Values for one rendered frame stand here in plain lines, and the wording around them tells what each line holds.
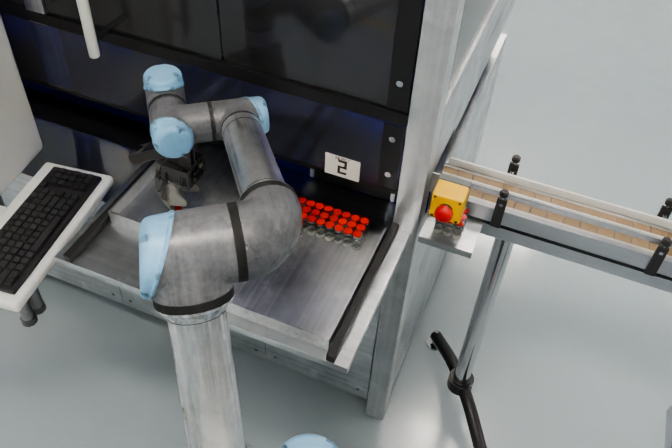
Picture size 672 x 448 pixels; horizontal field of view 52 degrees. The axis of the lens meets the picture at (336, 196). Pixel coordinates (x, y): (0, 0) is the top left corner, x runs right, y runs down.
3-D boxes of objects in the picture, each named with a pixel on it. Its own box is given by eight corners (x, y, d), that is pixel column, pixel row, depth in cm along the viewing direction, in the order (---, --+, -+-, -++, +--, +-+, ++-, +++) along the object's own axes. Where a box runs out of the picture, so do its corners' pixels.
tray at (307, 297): (285, 203, 169) (285, 193, 166) (385, 237, 162) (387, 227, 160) (214, 306, 146) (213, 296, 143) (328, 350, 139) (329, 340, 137)
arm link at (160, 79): (142, 87, 129) (139, 62, 135) (150, 133, 137) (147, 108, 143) (185, 82, 131) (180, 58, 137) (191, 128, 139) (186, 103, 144)
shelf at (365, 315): (172, 139, 188) (171, 133, 186) (419, 217, 170) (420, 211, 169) (55, 262, 155) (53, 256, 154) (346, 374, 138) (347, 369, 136)
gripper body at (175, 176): (188, 195, 148) (182, 152, 140) (154, 183, 151) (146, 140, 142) (207, 173, 154) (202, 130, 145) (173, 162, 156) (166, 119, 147)
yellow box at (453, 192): (436, 195, 162) (441, 172, 157) (466, 204, 160) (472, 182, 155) (427, 216, 157) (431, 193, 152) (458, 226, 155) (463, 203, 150)
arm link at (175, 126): (212, 122, 125) (204, 88, 133) (148, 131, 123) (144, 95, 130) (215, 156, 131) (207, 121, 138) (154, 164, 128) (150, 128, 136)
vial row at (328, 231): (291, 221, 164) (291, 207, 161) (362, 245, 160) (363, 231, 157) (287, 227, 163) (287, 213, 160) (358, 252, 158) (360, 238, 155)
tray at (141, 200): (187, 138, 185) (186, 128, 182) (275, 166, 178) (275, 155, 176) (110, 222, 162) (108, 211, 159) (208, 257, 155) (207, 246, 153)
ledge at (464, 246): (434, 204, 174) (435, 198, 172) (484, 219, 171) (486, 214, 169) (417, 241, 164) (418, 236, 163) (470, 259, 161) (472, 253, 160)
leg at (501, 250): (448, 371, 230) (496, 207, 177) (475, 381, 228) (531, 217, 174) (441, 393, 224) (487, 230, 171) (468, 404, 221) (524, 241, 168)
